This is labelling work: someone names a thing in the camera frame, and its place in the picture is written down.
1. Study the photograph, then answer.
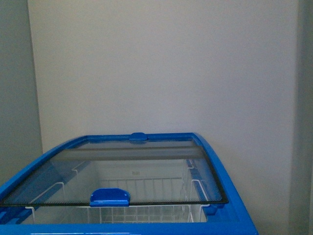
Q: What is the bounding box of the white blue chest freezer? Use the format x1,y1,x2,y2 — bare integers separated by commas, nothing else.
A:
0,133,257,235

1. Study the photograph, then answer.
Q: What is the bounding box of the white wire freezer basket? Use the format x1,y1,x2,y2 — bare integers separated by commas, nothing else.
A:
24,160,211,224

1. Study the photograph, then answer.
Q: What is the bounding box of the glass sliding freezer lid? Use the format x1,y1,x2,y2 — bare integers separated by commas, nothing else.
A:
0,141,227,207

